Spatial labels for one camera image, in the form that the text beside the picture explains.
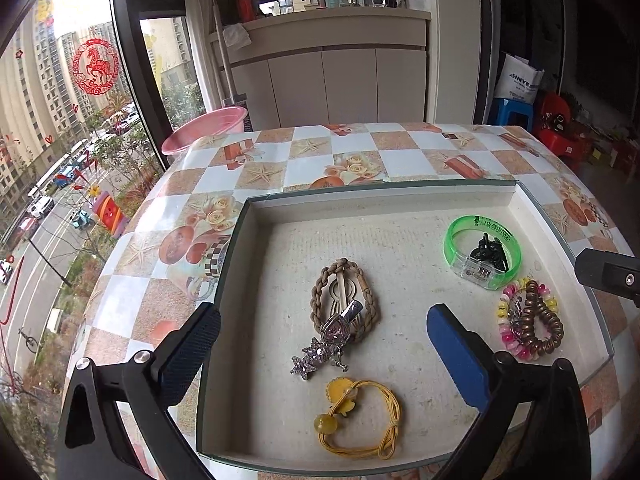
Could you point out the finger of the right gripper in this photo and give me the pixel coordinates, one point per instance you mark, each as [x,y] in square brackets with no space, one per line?
[610,272]

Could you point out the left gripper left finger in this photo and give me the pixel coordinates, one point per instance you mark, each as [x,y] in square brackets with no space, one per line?
[92,440]

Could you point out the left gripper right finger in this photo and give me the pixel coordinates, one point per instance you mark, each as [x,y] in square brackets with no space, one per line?
[555,443]

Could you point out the black claw hair clip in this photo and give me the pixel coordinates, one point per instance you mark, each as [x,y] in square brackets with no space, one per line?
[491,252]

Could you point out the green translucent bangle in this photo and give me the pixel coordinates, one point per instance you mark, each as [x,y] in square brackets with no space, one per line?
[462,237]

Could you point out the braided brown oval hair clip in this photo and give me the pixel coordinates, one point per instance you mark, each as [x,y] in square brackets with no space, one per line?
[346,269]

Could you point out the silver star hair clip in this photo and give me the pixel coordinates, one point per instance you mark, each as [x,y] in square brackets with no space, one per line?
[316,354]

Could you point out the beige metal hair clip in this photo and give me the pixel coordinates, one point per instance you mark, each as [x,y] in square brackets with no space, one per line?
[341,292]

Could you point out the shallow grey jewelry tray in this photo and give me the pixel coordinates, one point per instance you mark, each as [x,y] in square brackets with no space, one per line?
[254,413]

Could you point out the red plastic child chair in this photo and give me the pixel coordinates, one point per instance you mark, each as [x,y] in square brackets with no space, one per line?
[556,129]

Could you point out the blue plastic stool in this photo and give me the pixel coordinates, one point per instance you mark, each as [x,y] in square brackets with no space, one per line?
[508,112]

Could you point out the white paper shopping bag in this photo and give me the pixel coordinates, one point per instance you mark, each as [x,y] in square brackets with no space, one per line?
[518,81]

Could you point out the white sideboard cabinet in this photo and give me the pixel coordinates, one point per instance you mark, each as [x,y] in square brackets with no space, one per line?
[330,66]

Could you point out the pink plastic basin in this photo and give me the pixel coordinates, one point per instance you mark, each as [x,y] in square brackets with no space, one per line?
[216,123]

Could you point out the red horse window decal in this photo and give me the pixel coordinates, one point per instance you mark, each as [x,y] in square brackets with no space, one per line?
[95,67]

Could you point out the white cloth on cabinet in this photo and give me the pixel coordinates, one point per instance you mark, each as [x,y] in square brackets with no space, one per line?
[236,36]

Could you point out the red vase with flowers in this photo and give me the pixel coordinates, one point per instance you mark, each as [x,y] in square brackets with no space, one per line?
[246,10]

